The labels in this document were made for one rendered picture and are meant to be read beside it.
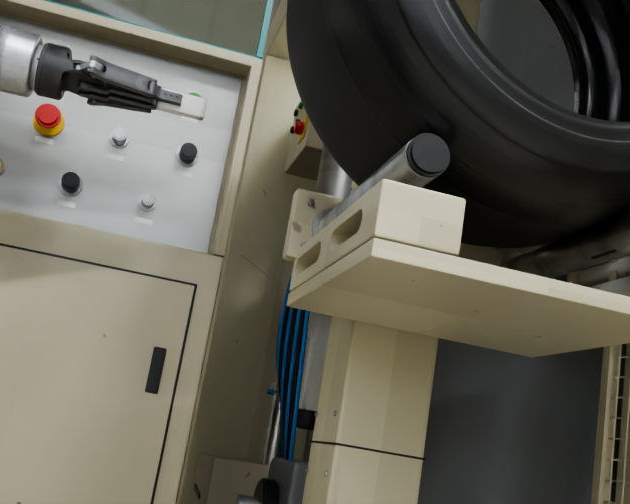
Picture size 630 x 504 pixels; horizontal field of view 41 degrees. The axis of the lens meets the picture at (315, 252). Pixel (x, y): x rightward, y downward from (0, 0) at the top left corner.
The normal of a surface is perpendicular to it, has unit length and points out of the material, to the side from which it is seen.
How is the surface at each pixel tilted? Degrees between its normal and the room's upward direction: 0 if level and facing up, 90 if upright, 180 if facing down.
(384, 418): 90
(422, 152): 90
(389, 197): 90
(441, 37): 96
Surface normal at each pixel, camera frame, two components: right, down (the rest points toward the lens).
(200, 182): 0.26, -0.19
